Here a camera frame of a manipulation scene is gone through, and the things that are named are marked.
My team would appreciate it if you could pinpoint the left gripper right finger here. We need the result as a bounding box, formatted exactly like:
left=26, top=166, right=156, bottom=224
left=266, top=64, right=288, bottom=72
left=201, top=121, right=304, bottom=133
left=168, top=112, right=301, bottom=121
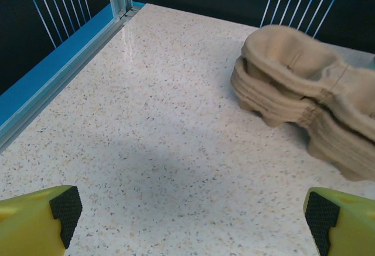
left=303, top=187, right=375, bottom=256

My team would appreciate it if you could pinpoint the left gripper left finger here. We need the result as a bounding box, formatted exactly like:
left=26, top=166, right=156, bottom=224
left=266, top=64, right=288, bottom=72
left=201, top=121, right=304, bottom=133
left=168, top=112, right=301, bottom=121
left=0, top=185, right=83, bottom=256

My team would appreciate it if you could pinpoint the blue-edged aluminium side rail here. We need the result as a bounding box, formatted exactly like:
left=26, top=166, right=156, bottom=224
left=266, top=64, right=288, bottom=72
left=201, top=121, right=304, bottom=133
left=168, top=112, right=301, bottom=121
left=0, top=1, right=146, bottom=154

